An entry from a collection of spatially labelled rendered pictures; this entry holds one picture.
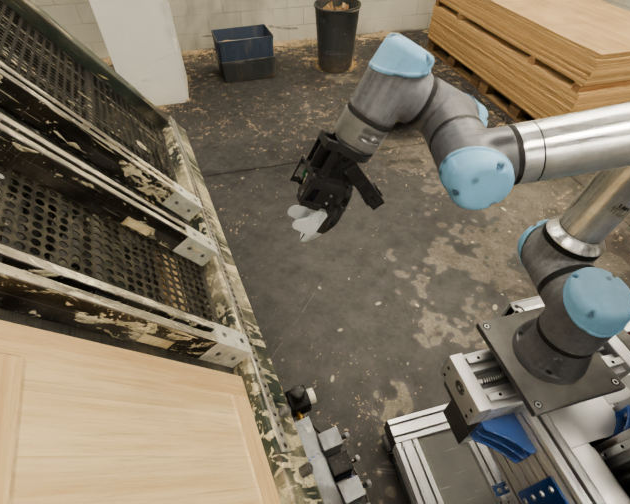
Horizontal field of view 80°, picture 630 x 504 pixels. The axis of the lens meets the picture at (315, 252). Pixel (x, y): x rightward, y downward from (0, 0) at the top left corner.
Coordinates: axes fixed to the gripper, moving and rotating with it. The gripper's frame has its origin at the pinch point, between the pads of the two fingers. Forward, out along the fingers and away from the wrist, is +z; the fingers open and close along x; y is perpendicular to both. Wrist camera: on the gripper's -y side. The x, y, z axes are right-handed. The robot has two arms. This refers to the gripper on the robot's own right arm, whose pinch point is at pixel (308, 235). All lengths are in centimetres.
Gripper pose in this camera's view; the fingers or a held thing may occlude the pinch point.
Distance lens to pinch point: 71.1
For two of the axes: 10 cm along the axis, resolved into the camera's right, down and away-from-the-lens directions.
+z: -4.5, 6.8, 5.7
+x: 2.7, 7.2, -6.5
